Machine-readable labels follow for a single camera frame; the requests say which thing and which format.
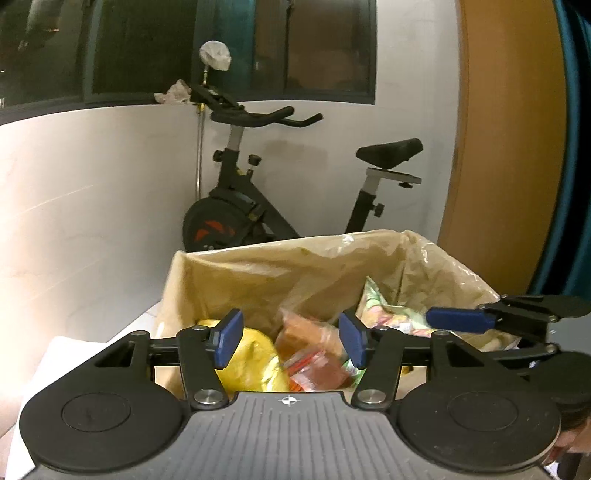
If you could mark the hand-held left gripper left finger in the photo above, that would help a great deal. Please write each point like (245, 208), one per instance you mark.
(229, 339)

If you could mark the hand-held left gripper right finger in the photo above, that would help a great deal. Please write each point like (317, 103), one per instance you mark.
(353, 339)

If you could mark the colourful floral snack packet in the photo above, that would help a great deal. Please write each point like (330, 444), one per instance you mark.
(392, 314)

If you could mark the clear orange snack packet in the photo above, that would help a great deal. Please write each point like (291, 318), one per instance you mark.
(314, 355)

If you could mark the white cloth on pole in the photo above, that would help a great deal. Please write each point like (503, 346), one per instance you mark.
(215, 53)

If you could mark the wooden door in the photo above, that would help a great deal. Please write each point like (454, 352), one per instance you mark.
(503, 138)

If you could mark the black exercise bike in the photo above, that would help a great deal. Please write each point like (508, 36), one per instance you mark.
(258, 194)

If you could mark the person's right hand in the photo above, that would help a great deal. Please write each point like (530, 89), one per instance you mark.
(575, 441)

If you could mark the dark glass window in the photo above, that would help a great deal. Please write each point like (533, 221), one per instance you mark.
(184, 46)

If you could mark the yellow snack packet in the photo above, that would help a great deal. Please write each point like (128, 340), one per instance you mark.
(251, 360)

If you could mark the crumpled white cloth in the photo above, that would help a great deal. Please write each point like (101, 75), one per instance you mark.
(174, 92)

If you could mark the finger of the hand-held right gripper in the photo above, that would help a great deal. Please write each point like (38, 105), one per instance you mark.
(457, 320)
(521, 355)

